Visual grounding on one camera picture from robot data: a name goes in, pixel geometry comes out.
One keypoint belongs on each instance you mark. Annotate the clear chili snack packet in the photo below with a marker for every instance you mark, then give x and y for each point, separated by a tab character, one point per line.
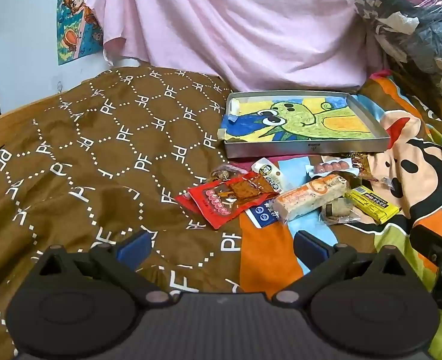
363	165

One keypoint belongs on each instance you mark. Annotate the pink sausage ball packet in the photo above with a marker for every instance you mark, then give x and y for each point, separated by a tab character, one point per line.
329	165

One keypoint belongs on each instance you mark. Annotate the yellow snack packet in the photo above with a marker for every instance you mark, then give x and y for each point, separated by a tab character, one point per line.
370	203

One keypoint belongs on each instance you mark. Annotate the white tape strip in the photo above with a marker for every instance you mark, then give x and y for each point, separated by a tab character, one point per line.
235	105

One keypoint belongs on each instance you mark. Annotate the grey metal tray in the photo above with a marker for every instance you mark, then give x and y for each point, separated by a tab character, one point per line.
299	147

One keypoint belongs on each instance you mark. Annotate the small brown snack packet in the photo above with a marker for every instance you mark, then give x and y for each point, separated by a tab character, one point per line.
337	210

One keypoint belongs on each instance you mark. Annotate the blue tape strip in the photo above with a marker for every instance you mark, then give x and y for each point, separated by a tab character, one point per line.
229	120

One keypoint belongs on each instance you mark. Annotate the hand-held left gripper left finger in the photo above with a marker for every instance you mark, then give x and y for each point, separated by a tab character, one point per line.
134	247

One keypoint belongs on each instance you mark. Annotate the large red snack packet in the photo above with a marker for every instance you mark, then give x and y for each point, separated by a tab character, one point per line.
213	206

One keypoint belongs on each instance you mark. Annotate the small red snack packet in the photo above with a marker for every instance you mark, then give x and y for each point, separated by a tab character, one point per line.
183	200

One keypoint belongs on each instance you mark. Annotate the cartoon wall poster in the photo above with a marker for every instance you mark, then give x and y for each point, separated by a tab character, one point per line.
69	26

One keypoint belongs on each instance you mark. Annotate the pink bed sheet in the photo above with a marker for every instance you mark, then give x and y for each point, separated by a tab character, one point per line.
224	26

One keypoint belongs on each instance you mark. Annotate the plastic bag of clothes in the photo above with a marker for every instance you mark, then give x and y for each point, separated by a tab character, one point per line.
412	18

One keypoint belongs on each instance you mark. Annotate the dark blue powder sachet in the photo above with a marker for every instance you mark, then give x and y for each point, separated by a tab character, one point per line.
262	216

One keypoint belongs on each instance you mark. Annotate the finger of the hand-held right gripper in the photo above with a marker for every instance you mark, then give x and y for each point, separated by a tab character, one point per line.
434	245

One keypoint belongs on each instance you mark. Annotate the cartoon printed blanket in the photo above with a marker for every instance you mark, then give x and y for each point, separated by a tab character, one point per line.
412	165

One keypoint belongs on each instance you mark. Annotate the wooden bed frame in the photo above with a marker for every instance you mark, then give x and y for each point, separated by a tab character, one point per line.
3	118

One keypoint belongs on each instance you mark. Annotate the orange cake bar packet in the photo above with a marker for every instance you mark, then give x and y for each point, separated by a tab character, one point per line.
310	195

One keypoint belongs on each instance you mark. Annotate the white label snack packet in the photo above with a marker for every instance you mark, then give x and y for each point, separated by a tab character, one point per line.
269	175

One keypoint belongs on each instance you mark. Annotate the brown patterned quilt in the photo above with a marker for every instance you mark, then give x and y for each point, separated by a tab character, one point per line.
93	150

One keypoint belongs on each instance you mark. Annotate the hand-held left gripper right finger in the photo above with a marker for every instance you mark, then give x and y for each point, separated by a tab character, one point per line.
310	247

